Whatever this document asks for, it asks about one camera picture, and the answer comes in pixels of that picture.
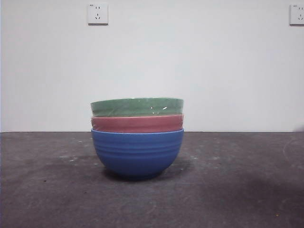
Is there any green ribbed bowl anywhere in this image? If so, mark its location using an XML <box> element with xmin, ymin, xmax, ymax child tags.
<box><xmin>90</xmin><ymin>96</ymin><xmax>185</xmax><ymax>118</ymax></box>

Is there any red ribbed bowl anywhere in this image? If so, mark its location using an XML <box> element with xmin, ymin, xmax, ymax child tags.
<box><xmin>91</xmin><ymin>113</ymin><xmax>185</xmax><ymax>133</ymax></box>

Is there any blue ribbed bowl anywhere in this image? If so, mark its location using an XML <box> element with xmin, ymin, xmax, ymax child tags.
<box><xmin>91</xmin><ymin>128</ymin><xmax>185</xmax><ymax>181</ymax></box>

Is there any white wall socket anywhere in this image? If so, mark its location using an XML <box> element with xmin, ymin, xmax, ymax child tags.
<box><xmin>289</xmin><ymin>4</ymin><xmax>304</xmax><ymax>27</ymax></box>
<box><xmin>87</xmin><ymin>3</ymin><xmax>109</xmax><ymax>26</ymax></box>

